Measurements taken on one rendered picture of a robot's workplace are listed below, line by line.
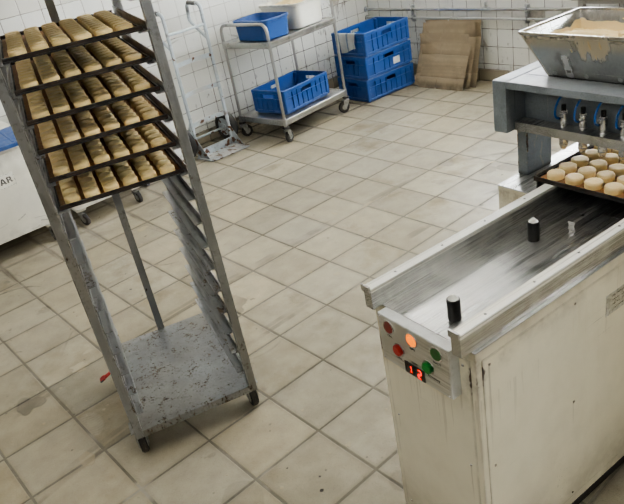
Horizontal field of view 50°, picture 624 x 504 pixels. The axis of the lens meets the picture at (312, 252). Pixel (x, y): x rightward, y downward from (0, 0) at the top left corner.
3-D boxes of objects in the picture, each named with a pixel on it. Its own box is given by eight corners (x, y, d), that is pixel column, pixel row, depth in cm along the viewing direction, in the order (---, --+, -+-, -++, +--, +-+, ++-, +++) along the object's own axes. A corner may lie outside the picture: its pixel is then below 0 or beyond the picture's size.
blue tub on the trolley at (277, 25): (261, 32, 557) (257, 12, 549) (294, 32, 530) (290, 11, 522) (234, 41, 540) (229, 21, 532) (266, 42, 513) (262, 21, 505)
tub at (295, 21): (288, 20, 584) (284, -4, 575) (328, 18, 556) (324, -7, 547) (260, 31, 561) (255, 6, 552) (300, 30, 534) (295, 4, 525)
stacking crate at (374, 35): (377, 38, 642) (374, 16, 632) (410, 39, 614) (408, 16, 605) (333, 56, 609) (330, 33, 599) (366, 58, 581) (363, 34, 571)
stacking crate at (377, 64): (381, 59, 651) (378, 38, 641) (413, 61, 622) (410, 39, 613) (337, 77, 619) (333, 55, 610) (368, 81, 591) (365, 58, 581)
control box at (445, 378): (393, 350, 173) (386, 306, 167) (463, 393, 155) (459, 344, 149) (382, 357, 172) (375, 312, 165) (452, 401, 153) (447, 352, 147)
